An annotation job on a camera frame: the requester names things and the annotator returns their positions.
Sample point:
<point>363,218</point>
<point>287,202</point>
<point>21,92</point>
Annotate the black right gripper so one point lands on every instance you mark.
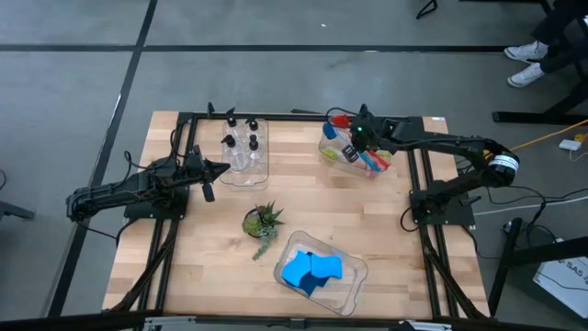
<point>363,135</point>

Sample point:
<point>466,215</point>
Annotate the white power adapter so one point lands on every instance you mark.
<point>569,144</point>

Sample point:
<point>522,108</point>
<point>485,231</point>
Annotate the white printed cardboard box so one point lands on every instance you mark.
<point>567,285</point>

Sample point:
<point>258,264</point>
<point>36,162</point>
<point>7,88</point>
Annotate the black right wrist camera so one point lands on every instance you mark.
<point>350,154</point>

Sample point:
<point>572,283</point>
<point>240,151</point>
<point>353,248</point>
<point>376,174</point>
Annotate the black aluminium table frame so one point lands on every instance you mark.
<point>298,116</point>

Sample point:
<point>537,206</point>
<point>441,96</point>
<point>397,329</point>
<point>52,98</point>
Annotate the black bar with silver brackets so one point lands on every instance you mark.
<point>69,322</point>

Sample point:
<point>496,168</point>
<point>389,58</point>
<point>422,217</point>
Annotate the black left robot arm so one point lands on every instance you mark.
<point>115,190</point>

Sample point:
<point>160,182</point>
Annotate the black metal stand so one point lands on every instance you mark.
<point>551,250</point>

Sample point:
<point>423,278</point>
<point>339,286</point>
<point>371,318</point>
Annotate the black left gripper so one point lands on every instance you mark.
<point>195,167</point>

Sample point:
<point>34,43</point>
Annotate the black chair base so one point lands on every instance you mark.
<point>14,210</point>

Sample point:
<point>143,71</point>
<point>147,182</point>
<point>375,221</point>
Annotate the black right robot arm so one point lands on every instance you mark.
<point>436,144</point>

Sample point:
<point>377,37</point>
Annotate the black table leg base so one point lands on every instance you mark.
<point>528,117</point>

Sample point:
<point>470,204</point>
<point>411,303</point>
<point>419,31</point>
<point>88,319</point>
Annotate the succulent plant in black pot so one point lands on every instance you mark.
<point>259,223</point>

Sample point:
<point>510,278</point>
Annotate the clear plastic bin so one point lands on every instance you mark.
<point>342,169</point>
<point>349,294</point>
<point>243,181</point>

